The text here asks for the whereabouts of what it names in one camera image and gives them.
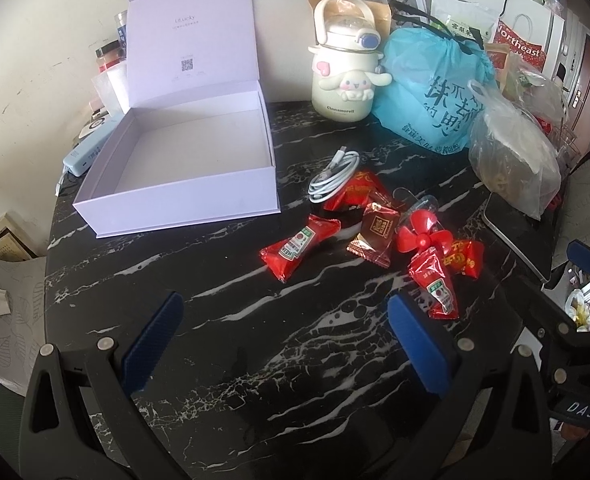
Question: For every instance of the red gold candy packet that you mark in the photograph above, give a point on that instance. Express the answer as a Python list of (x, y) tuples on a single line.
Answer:
[(355, 193), (466, 258)]

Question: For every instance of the smartphone on table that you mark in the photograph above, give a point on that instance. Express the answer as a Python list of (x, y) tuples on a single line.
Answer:
[(531, 240)]

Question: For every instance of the white round-dial device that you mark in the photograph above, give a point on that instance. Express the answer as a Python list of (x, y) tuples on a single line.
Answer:
[(98, 122)]

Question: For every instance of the lavender open gift box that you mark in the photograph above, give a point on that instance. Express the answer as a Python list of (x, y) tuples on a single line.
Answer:
[(195, 146)]

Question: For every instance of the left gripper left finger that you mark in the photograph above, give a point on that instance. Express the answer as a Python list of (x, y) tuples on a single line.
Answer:
[(143, 354)]

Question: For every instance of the light blue power bank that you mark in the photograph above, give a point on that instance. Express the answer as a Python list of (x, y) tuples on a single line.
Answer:
[(79, 160)]

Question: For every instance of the white cartoon dog bottle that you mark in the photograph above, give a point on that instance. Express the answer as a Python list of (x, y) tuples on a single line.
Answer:
[(346, 59)]

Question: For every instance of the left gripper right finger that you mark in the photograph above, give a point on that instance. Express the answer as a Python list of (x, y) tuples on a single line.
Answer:
[(427, 345)]

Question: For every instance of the red fan propeller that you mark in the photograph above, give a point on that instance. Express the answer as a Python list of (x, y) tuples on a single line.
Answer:
[(421, 231)]

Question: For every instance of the red white paper bag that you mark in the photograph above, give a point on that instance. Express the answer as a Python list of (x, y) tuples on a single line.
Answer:
[(532, 31)]

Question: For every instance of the white foam sheet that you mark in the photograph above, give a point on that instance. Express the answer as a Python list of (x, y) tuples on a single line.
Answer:
[(284, 33)]

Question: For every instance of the blue drawstring bag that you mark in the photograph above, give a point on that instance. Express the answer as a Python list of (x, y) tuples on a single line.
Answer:
[(428, 101)]

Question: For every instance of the clear plastic bag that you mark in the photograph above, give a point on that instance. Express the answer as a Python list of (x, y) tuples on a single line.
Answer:
[(511, 155)]

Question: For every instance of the brown chocolate candy packet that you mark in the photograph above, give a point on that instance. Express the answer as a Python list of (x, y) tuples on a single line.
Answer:
[(373, 242)]

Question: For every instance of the red ketchup packet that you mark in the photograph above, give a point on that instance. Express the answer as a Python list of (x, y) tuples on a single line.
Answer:
[(428, 272), (284, 257)]

